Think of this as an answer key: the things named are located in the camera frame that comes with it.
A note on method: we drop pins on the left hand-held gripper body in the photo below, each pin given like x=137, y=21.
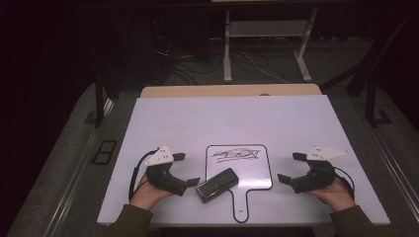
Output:
x=163, y=179

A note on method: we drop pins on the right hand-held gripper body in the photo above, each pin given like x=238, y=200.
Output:
x=316, y=179

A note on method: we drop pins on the black whiteboard eraser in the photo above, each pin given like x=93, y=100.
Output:
x=217, y=185

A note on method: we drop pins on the person's left hand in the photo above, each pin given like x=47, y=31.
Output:
x=148, y=196

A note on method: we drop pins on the person's right hand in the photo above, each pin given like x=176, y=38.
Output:
x=334, y=196

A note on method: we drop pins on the black floor socket plate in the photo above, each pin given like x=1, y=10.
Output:
x=104, y=152

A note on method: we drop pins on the wooden table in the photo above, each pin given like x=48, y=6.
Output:
x=230, y=90

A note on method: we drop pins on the black metal stand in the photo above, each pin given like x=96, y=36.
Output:
x=371, y=105

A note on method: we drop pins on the white metal stand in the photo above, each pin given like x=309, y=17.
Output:
x=268, y=29

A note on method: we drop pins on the metal floor rail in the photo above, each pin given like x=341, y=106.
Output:
x=70, y=191
x=397, y=164

